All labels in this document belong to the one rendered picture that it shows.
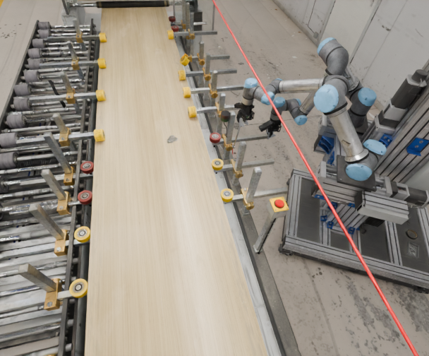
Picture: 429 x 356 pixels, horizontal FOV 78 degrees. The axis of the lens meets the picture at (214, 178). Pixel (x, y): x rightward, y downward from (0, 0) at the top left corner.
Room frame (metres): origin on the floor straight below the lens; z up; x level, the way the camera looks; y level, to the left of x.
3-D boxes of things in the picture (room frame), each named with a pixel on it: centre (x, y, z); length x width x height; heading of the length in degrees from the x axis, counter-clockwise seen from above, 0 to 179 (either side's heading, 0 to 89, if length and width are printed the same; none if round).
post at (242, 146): (1.16, -0.15, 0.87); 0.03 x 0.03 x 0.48; 18
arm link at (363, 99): (1.58, -0.94, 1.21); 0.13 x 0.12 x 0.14; 17
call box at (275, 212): (0.67, -0.31, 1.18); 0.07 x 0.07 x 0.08; 18
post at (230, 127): (1.40, -0.07, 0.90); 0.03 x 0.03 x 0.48; 18
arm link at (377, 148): (1.08, -0.85, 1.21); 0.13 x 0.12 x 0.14; 145
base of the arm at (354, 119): (1.58, -0.94, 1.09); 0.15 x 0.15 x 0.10
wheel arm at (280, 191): (0.98, -0.27, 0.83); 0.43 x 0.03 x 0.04; 108
